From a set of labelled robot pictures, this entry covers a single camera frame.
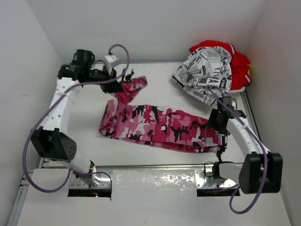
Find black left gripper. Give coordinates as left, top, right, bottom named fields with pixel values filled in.
left=84, top=65, right=122, bottom=94

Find pink camouflage trousers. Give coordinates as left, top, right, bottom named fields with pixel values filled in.
left=99, top=76, right=228, bottom=153

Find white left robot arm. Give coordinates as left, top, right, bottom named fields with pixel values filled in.
left=26, top=49, right=121, bottom=185

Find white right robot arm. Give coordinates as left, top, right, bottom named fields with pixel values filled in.
left=208, top=97, right=283, bottom=194

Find red trousers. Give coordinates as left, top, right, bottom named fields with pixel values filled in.
left=189, top=40, right=253, bottom=91

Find newspaper print white trousers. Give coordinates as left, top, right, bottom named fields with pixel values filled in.
left=172, top=46, right=232, bottom=109

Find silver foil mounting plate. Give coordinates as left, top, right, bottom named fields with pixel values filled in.
left=68, top=162, right=237, bottom=198

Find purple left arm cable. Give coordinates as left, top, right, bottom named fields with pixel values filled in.
left=22, top=44, right=131, bottom=194

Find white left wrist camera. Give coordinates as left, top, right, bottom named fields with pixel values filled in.
left=104, top=54, right=119, bottom=69

